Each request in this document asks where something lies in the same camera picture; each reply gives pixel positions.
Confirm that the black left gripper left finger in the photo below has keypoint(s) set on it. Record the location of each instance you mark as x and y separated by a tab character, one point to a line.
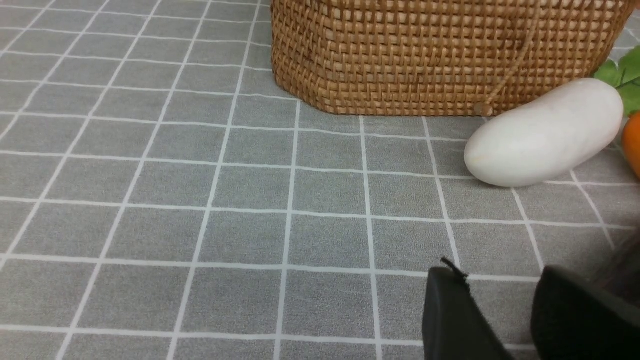
453	326

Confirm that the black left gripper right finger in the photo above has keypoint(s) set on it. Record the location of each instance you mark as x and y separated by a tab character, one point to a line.
573	319

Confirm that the orange carrot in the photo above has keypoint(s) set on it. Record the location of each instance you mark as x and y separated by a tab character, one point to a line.
630	142

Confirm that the grey checked tablecloth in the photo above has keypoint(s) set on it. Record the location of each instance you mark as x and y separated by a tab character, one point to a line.
163	199

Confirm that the woven rattan basket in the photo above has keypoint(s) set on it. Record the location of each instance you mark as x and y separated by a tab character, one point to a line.
437	57

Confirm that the white radish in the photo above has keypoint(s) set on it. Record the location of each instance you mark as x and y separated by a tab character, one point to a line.
547	137

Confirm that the green leafy vegetable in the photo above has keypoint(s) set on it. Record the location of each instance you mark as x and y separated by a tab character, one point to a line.
624	76

